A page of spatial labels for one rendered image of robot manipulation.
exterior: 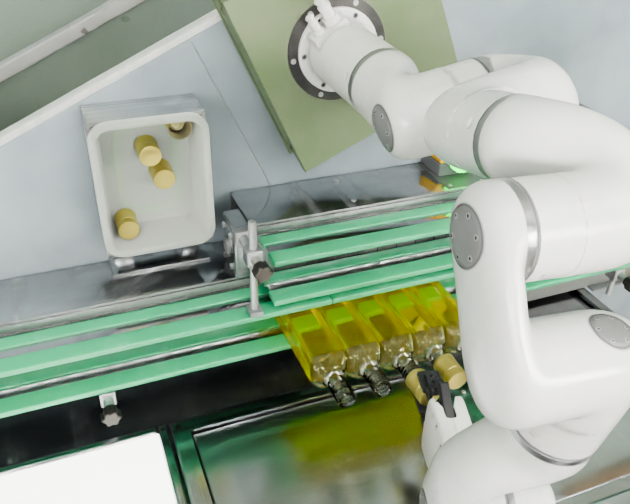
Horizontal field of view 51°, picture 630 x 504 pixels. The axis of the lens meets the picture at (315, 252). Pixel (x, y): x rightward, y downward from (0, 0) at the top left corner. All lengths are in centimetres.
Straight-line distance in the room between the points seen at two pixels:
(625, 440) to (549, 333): 74
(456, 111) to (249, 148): 55
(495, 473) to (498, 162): 29
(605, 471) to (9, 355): 93
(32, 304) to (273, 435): 43
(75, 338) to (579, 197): 76
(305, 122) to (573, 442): 65
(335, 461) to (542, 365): 60
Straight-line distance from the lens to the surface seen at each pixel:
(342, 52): 93
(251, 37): 99
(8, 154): 110
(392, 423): 113
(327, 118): 108
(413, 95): 78
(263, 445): 109
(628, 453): 125
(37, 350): 106
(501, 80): 71
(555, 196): 53
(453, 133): 67
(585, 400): 55
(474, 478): 68
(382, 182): 121
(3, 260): 118
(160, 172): 106
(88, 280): 115
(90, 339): 106
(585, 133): 59
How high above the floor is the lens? 176
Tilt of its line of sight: 51 degrees down
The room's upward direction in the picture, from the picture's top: 144 degrees clockwise
